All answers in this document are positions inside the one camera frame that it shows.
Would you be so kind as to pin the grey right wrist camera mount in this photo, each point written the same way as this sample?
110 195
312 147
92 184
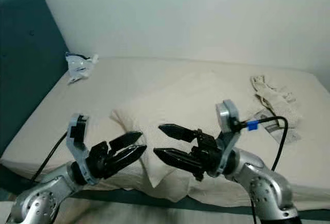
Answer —
229 118

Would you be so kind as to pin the bed with cream sheet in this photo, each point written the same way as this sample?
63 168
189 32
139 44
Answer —
41 144

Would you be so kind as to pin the white and blue plastic bag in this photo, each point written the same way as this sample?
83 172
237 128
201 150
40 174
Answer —
80 68

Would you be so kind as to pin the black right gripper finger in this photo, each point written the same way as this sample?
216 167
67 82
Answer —
175 157
178 131

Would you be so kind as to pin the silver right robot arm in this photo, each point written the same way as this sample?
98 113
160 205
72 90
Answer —
263 188

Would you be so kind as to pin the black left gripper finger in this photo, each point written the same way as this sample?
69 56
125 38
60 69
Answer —
126 139
129 154

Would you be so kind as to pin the teal upholstered headboard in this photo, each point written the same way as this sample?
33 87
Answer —
31 54

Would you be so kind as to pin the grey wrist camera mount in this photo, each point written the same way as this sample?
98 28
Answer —
229 118
77 136

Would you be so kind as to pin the white robot torso shell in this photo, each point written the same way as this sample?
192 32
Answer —
5 213

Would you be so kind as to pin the cream pillow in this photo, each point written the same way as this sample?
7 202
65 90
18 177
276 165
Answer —
175 105

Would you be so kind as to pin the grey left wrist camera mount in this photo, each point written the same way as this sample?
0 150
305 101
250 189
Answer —
77 136

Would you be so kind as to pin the crumpled cream cloth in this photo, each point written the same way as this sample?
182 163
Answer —
273 98

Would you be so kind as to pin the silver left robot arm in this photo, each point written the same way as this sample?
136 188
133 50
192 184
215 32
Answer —
46 203

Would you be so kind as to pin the white printed leaflet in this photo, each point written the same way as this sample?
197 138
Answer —
289 131

